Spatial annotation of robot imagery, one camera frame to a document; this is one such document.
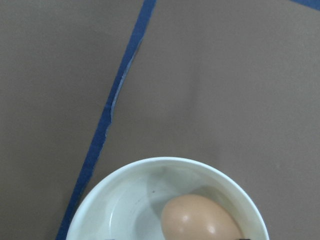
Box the brown egg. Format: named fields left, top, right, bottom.
left=161, top=194, right=243, bottom=240

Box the white bowl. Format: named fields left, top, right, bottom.
left=66, top=157, right=269, bottom=240

